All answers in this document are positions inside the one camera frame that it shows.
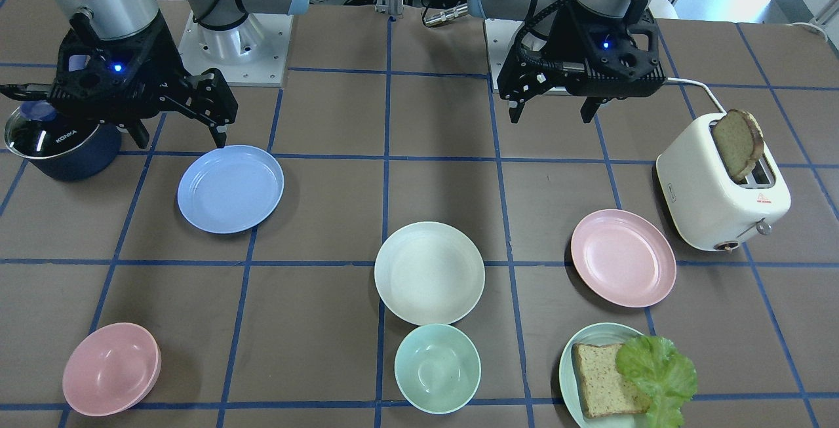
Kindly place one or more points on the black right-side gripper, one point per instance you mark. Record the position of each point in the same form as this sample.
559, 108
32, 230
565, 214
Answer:
172, 59

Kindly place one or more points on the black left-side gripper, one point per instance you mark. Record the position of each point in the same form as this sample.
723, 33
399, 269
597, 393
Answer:
549, 46

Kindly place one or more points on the blue plate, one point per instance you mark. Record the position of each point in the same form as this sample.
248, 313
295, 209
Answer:
230, 189

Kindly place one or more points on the pink plate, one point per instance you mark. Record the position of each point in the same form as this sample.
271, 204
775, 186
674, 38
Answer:
623, 258

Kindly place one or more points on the right-side robot arm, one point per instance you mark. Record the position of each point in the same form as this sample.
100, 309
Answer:
116, 19

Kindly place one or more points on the left-side robot arm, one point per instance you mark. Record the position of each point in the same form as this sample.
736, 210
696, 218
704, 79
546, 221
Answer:
534, 15

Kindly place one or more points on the dark blue pot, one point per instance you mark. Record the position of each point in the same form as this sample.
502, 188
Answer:
91, 158

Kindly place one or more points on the silver metal connector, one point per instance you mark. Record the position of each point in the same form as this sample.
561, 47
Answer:
445, 16

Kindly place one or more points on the glass pot lid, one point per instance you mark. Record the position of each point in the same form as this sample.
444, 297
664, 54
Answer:
36, 130

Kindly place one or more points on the white toaster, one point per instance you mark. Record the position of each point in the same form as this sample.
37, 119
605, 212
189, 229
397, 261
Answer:
710, 211

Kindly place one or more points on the bread slice in toaster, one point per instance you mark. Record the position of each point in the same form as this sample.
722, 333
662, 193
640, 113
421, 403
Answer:
740, 143

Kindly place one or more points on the white plate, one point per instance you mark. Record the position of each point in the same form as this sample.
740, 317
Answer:
429, 273

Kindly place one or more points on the green plate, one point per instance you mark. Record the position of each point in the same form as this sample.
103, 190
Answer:
603, 333

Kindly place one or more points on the pink bowl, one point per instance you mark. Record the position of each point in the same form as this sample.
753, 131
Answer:
111, 370

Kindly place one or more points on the green bowl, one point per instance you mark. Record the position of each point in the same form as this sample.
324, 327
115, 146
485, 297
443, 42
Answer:
437, 369

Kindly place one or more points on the bread slice on plate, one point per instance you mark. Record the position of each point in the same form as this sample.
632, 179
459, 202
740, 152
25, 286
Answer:
604, 390

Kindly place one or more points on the green lettuce leaf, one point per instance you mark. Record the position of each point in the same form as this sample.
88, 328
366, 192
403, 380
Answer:
657, 368

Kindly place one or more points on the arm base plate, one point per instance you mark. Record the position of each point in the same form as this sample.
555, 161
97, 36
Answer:
254, 54
499, 34

